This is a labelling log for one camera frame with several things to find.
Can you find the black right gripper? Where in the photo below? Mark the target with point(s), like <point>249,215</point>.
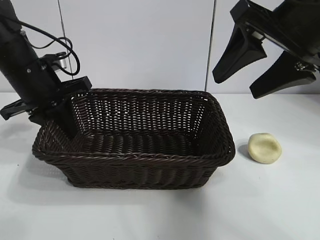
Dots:
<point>292,25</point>

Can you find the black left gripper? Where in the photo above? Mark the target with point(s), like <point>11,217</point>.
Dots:
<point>35,82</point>

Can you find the pale yellow egg yolk pastry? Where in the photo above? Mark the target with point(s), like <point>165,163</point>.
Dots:
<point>265,149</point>

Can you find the dark brown wicker basket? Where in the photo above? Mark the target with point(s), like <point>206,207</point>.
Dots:
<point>140,160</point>

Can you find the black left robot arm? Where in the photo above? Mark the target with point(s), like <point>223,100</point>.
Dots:
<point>12,40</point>

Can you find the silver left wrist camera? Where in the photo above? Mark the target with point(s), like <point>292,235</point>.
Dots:
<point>63,62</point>

